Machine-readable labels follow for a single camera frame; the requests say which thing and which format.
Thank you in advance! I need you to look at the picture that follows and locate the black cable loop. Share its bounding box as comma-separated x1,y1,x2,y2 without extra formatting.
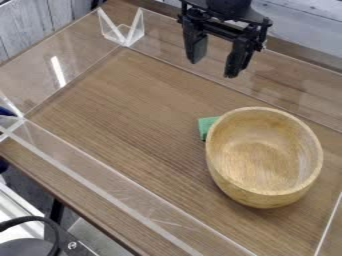
0,215,62,256

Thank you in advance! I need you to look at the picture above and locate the green foam block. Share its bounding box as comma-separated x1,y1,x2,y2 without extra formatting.
198,116,220,141

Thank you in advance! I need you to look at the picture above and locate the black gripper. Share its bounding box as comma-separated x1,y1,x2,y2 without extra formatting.
178,0,273,78

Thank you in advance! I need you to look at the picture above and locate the clear acrylic corner bracket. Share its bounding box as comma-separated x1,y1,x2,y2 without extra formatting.
97,8,145,47

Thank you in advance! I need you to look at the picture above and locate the brown wooden bowl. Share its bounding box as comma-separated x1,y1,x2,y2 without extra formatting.
206,107,324,209

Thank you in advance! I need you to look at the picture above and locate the blue object at left edge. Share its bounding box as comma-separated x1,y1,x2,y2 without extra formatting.
0,106,17,117

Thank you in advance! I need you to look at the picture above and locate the black table leg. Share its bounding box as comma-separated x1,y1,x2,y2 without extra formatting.
50,199,65,224

